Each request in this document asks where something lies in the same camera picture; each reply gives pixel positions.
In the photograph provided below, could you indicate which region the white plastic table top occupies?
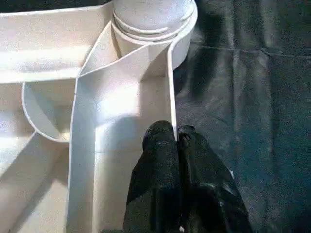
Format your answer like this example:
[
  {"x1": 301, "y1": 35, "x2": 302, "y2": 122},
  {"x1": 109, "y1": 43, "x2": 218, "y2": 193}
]
[{"x1": 0, "y1": 2, "x2": 199, "y2": 233}]

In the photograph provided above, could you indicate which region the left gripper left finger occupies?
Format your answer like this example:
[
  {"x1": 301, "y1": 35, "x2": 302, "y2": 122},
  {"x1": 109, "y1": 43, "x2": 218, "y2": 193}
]
[{"x1": 122, "y1": 121, "x2": 182, "y2": 233}]

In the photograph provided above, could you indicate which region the black work mat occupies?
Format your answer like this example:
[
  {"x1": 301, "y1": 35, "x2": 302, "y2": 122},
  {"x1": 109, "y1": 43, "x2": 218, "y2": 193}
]
[{"x1": 171, "y1": 0, "x2": 311, "y2": 233}]

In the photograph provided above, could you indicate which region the white plastic table leg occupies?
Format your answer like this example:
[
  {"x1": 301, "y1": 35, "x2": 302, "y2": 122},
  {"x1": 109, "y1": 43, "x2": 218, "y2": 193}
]
[{"x1": 112, "y1": 0, "x2": 195, "y2": 43}]

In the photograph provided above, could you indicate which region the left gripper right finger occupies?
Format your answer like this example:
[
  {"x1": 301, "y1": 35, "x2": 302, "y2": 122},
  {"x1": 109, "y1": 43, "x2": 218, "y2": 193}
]
[{"x1": 176, "y1": 125, "x2": 253, "y2": 233}]

